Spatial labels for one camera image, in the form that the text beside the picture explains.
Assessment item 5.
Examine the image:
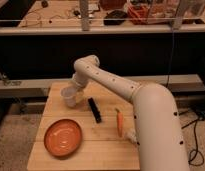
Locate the orange carrot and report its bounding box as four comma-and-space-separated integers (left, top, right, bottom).
116, 108, 123, 137

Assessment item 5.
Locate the black object on shelf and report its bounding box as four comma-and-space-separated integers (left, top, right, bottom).
103, 10, 127, 26

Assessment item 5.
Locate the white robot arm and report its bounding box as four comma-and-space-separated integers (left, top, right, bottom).
72, 55, 190, 171

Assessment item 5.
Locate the grey metal post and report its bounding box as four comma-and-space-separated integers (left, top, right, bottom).
79, 0, 90, 31

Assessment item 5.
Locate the orange basket on shelf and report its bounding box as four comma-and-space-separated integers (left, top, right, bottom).
127, 3, 184, 26

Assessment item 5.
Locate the black floor cable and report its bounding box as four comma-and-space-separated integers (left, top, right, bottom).
180, 109, 205, 167

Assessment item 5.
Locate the black rectangular bar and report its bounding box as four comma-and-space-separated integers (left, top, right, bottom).
88, 98, 102, 123

